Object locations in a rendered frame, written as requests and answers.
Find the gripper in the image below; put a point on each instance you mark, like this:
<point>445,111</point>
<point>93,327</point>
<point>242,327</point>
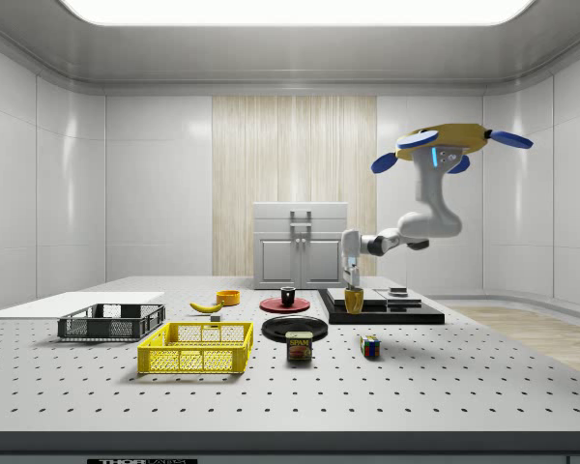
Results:
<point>352,276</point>

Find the white cabinet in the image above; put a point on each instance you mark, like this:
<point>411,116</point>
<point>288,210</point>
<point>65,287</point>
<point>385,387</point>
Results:
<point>275,256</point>

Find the white board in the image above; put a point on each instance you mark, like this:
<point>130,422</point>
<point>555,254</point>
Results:
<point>53,303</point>

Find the yellow bowl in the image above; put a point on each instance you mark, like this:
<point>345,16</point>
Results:
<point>228,299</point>

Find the red plate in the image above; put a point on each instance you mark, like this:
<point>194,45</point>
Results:
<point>270,305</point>

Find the banana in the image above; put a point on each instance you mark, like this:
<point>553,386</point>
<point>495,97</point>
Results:
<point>205,307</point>

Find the black plate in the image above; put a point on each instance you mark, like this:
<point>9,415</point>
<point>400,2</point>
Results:
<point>295,326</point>

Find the flat-sided can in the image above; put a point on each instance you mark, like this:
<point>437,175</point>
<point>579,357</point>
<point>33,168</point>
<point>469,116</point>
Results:
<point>299,347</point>

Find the dark grey basket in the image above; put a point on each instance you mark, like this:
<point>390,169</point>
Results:
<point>101,328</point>

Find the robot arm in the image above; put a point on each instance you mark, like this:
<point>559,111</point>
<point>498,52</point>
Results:
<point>432,193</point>

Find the black mug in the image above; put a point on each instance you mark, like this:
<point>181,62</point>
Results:
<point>288,297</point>

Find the yellow mug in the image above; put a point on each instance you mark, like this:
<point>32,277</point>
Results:
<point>354,302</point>

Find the black stove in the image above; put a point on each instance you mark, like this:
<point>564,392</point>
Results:
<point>396,316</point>

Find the puzzle cube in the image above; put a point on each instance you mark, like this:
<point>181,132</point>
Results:
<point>370,346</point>

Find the yellow basket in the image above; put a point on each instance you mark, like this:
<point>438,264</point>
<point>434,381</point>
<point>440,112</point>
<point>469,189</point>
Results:
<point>193,360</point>

